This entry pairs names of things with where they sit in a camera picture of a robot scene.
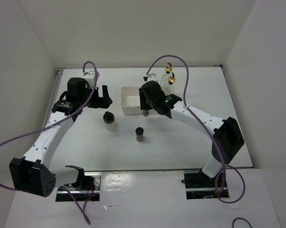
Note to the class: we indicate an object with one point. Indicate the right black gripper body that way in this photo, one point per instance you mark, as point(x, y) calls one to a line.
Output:
point(151, 104)

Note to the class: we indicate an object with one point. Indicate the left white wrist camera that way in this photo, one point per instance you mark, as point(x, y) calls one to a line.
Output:
point(91, 77)

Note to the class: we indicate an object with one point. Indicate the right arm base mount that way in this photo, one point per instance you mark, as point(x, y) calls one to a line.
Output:
point(198, 186)

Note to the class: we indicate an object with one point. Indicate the spice jar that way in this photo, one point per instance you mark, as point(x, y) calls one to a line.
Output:
point(139, 134)
point(146, 113)

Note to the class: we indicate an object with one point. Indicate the white salt shaker black cap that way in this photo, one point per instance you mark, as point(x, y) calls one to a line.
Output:
point(109, 120)

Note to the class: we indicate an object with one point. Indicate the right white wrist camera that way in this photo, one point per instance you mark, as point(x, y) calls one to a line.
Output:
point(150, 77)

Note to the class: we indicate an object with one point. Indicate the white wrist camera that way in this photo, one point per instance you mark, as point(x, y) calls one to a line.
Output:
point(150, 77)
point(91, 77)

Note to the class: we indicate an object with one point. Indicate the white divided organizer tray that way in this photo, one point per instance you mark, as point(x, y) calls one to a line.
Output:
point(131, 101)

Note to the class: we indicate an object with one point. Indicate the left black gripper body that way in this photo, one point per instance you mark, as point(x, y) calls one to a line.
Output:
point(97, 102)

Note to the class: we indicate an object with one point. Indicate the glass oil bottle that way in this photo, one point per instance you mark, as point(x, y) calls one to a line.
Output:
point(170, 84)
point(164, 77)

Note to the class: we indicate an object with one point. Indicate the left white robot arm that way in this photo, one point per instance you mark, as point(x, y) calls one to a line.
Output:
point(31, 172)

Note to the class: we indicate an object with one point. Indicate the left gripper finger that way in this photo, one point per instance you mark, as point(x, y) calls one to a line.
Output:
point(106, 100)
point(96, 92)

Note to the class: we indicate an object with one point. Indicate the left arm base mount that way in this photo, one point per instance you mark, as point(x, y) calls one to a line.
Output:
point(88, 188)

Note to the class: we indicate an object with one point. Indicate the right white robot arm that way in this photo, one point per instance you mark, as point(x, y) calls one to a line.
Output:
point(225, 134)

